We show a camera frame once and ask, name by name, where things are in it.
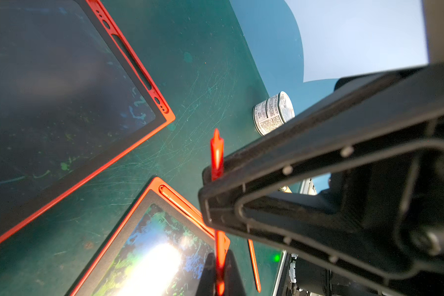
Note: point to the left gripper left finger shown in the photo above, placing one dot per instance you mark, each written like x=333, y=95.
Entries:
x=212, y=280

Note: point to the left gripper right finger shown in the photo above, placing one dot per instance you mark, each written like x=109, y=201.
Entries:
x=354, y=184

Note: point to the colourful scribble red writing tablet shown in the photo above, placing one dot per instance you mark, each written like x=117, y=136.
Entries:
x=153, y=251

